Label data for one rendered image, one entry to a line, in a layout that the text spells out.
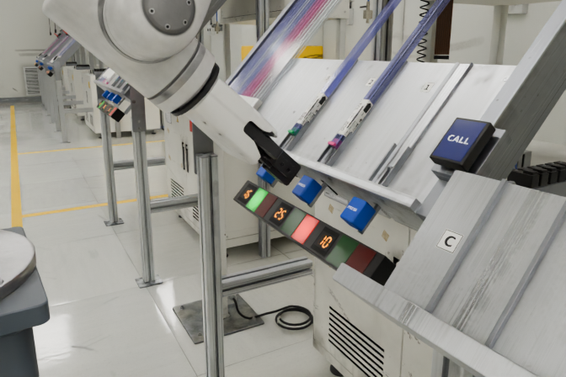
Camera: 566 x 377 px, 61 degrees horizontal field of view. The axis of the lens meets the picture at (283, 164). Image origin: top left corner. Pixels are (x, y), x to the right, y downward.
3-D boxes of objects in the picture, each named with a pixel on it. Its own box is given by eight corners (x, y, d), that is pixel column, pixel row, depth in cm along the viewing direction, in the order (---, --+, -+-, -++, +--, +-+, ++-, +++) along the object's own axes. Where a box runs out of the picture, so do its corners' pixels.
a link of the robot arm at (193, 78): (137, 95, 55) (157, 111, 57) (157, 102, 48) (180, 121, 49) (183, 40, 57) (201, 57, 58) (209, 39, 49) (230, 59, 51)
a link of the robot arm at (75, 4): (214, 32, 49) (178, 45, 57) (107, -74, 43) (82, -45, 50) (167, 96, 47) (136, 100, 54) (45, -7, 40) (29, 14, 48)
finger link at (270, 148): (219, 113, 53) (227, 128, 59) (274, 152, 52) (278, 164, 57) (225, 104, 53) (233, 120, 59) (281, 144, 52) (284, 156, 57)
